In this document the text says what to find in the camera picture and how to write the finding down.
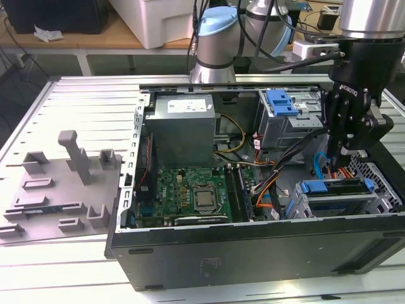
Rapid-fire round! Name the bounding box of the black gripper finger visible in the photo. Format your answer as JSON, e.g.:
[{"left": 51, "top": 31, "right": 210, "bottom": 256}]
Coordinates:
[
  {"left": 324, "top": 89, "right": 351, "bottom": 168},
  {"left": 343, "top": 105, "right": 396, "bottom": 158}
]

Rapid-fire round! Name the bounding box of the red orange power wire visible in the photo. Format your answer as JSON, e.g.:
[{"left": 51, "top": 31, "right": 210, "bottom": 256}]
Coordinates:
[{"left": 327, "top": 158, "right": 358, "bottom": 182}]

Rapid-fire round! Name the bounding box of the hard disk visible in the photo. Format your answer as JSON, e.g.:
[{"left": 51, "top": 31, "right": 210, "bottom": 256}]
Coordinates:
[{"left": 284, "top": 178, "right": 376, "bottom": 219}]

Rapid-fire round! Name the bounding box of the silver disk bay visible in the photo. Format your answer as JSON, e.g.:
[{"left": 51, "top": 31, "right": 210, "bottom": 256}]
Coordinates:
[{"left": 292, "top": 179, "right": 402, "bottom": 219}]

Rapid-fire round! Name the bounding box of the silver drive cage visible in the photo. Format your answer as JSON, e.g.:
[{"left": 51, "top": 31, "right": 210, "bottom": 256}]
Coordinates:
[{"left": 256, "top": 88, "right": 328, "bottom": 153}]

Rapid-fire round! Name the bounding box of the small black box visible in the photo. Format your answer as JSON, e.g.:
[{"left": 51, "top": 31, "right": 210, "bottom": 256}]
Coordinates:
[{"left": 317, "top": 9, "right": 340, "bottom": 31}]

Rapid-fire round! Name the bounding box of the blue cage latch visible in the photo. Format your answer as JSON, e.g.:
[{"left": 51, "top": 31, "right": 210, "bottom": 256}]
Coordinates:
[{"left": 265, "top": 90, "right": 300, "bottom": 117}]

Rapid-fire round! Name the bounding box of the wooden desk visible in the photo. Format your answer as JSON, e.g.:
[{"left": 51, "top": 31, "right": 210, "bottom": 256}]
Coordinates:
[
  {"left": 0, "top": 12, "right": 199, "bottom": 77},
  {"left": 286, "top": 3, "right": 405, "bottom": 72}
]

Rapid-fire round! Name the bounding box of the silver CPU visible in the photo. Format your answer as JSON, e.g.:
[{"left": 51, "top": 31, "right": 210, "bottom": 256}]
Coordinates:
[{"left": 196, "top": 191, "right": 218, "bottom": 208}]

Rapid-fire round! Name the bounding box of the black open PC case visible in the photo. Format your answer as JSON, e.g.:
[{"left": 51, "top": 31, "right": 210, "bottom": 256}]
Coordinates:
[{"left": 104, "top": 80, "right": 405, "bottom": 292}]

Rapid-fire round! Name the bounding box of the grey power supply unit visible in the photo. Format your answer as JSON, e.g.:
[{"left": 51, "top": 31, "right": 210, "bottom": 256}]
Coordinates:
[{"left": 144, "top": 93, "right": 218, "bottom": 167}]

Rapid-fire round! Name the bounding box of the CPU socket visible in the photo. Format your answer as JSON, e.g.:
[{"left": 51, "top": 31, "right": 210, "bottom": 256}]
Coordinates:
[{"left": 191, "top": 187, "right": 224, "bottom": 215}]

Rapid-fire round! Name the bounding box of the green motherboard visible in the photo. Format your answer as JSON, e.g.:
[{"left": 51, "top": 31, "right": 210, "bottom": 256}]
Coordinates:
[{"left": 135, "top": 166, "right": 263, "bottom": 227}]

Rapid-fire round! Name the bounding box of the blue VGA port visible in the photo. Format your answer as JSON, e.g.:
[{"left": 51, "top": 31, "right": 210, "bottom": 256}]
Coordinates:
[{"left": 141, "top": 205, "right": 158, "bottom": 220}]

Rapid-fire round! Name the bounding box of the white plastic box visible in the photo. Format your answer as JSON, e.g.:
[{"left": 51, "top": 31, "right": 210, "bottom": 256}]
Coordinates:
[{"left": 109, "top": 0, "right": 203, "bottom": 50}]

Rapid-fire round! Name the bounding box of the grey parts rack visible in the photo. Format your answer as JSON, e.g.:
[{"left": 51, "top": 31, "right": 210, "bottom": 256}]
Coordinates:
[{"left": 0, "top": 129, "right": 124, "bottom": 246}]

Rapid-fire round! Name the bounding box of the large black equipment case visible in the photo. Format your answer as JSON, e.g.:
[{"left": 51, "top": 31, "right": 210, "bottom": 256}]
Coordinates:
[{"left": 3, "top": 0, "right": 110, "bottom": 35}]

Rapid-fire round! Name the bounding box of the crumpled white paper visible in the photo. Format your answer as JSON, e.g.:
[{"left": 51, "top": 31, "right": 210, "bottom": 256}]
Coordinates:
[{"left": 33, "top": 25, "right": 64, "bottom": 44}]

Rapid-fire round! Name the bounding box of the green RAM stick with label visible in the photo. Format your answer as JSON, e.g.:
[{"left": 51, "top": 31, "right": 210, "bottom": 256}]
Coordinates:
[{"left": 23, "top": 207, "right": 66, "bottom": 217}]

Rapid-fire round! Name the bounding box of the blue flat wire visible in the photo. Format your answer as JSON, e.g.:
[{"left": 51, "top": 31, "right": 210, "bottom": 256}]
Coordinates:
[{"left": 311, "top": 151, "right": 332, "bottom": 181}]

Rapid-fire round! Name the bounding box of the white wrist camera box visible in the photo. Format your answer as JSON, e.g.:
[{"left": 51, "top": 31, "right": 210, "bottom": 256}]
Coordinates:
[{"left": 292, "top": 39, "right": 341, "bottom": 61}]

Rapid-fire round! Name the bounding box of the yellow black wire bundle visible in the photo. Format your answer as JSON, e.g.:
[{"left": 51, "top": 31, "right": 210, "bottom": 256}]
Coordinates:
[{"left": 213, "top": 112, "right": 247, "bottom": 156}]

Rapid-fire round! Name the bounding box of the black wrist cable bundle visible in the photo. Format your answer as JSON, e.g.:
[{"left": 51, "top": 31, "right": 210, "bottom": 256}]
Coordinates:
[{"left": 237, "top": 0, "right": 346, "bottom": 73}]

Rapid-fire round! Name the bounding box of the black hanging cable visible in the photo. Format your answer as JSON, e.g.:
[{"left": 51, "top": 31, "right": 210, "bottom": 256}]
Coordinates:
[{"left": 189, "top": 0, "right": 206, "bottom": 74}]

